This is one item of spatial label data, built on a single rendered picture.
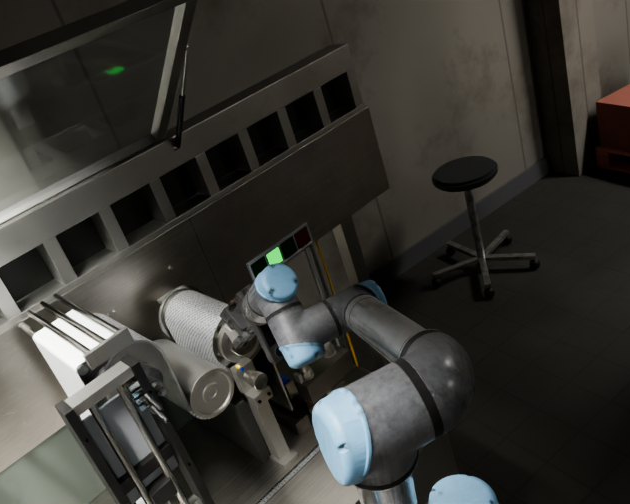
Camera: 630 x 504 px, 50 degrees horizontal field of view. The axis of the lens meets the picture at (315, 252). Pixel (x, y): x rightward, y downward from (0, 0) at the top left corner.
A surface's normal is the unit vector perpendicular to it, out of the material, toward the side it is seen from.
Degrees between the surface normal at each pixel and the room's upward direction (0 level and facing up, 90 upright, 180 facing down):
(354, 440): 53
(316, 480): 0
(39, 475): 90
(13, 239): 90
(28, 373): 90
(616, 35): 90
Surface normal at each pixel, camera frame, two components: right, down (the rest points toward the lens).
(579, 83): 0.56, 0.25
